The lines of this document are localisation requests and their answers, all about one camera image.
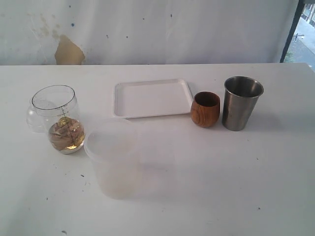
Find brown wooden bowl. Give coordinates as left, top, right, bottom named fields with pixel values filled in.
left=190, top=91, right=220, bottom=128

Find stainless steel cup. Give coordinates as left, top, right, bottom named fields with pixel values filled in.
left=222, top=76, right=264, bottom=131

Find brown chocolate pieces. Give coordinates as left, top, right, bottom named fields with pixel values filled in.
left=48, top=118, right=85, bottom=151

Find gold coin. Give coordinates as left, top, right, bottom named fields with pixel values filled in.
left=58, top=117, right=70, bottom=127

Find clear plastic shaker cup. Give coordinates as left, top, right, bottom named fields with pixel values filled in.
left=31, top=85, right=84, bottom=154

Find clear dome shaker lid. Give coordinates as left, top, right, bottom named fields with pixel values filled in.
left=26, top=100, right=45, bottom=133

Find white rectangular tray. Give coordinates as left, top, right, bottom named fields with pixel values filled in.
left=113, top=79, right=193, bottom=119

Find translucent plastic container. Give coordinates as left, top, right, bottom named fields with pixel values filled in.
left=84, top=118, right=141, bottom=199

